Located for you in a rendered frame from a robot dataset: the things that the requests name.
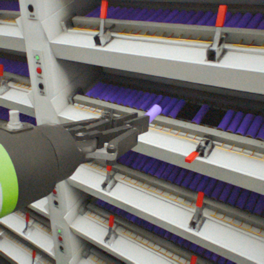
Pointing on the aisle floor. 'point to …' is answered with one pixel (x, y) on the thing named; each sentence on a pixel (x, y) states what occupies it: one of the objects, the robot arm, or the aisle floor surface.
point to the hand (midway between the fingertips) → (130, 125)
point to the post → (53, 71)
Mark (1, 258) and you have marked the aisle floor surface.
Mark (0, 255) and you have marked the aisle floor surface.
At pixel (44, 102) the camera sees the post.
